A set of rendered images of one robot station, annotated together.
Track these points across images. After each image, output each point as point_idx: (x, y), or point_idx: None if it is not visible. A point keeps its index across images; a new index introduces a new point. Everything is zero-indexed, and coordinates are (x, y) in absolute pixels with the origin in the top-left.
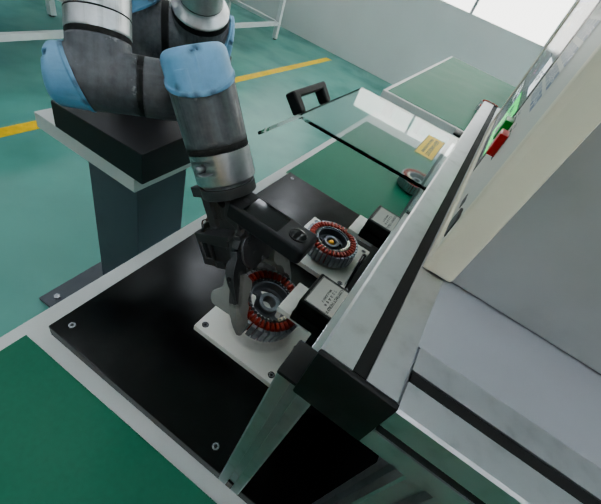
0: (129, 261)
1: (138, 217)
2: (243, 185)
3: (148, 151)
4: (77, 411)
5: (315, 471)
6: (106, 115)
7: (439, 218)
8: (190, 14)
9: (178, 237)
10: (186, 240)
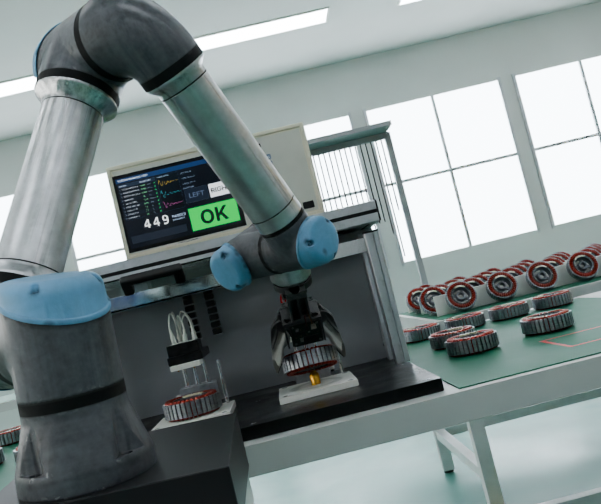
0: (352, 418)
1: None
2: None
3: (223, 415)
4: (453, 375)
5: (368, 365)
6: (190, 449)
7: None
8: None
9: (288, 433)
10: (291, 415)
